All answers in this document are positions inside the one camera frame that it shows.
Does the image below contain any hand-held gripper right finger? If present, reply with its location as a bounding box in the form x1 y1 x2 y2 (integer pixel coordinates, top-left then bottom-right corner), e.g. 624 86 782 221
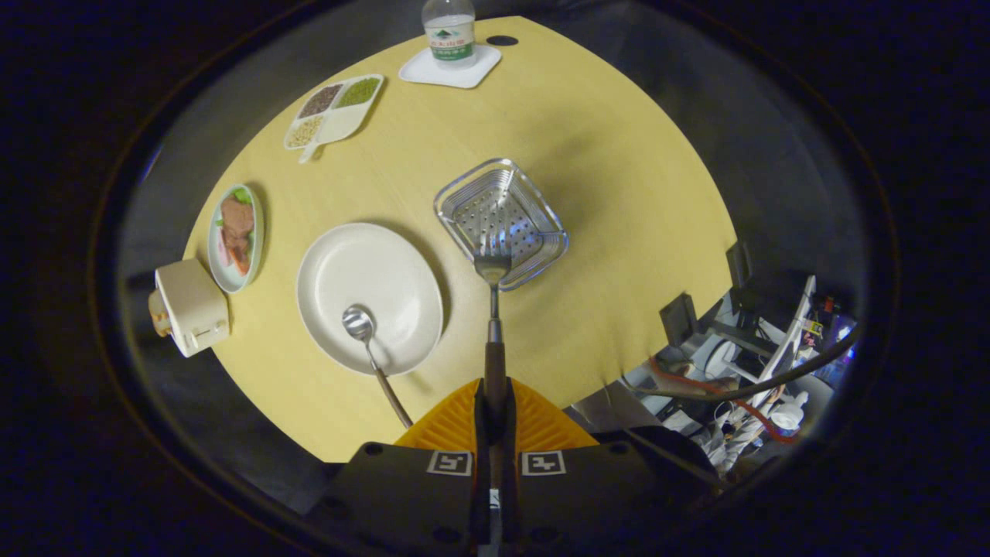
495 378 720 557

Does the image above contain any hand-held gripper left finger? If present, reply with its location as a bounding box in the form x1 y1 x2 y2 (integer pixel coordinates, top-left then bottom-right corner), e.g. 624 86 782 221
306 378 496 557

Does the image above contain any wooden handled metal fork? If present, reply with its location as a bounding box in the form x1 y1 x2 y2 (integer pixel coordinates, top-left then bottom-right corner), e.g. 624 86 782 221
473 241 513 434

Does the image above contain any wooden handled metal spoon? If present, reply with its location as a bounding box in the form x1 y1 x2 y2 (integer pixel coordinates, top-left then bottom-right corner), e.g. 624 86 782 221
342 305 414 429

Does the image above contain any round white plate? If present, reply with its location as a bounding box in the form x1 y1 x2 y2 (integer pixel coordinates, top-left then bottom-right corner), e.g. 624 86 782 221
296 223 444 378

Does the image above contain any white upright stand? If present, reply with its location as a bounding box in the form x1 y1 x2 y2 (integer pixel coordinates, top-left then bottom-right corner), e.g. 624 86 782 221
758 275 817 388

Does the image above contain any white toaster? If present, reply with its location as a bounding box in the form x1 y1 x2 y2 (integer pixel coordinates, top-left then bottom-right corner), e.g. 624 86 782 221
153 258 231 358

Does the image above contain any pale green food plate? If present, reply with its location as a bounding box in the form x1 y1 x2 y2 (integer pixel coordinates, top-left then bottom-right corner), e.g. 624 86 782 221
207 183 265 294

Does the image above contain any toast slice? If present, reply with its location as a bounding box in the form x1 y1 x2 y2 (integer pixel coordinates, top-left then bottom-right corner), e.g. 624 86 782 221
148 290 172 339

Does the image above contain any clear perforated drainer basket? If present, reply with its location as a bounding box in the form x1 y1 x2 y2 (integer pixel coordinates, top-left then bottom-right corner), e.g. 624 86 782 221
433 158 569 292

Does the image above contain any sliced meat serving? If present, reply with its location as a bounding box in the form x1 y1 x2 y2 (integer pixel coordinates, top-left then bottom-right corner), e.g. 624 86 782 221
217 190 256 275

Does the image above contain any white divided snack dish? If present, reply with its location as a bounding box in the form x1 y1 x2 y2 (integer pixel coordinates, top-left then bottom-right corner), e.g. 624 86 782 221
283 73 385 164

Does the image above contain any white square coaster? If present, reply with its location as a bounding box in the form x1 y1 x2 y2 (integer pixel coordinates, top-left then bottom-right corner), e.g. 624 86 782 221
398 44 503 89

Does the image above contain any clear plastic water bottle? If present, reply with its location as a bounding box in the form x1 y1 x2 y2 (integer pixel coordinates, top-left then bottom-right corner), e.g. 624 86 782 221
422 0 476 69

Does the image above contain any red cable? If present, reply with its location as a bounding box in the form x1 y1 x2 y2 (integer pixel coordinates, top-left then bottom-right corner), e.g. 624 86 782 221
650 356 797 446

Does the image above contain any black table bracket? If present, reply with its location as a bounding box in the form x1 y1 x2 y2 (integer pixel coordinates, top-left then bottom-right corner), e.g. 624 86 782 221
725 241 753 289
659 292 698 345

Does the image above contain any grey thick cable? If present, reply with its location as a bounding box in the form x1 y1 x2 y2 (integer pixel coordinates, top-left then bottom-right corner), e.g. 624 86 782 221
619 325 863 403

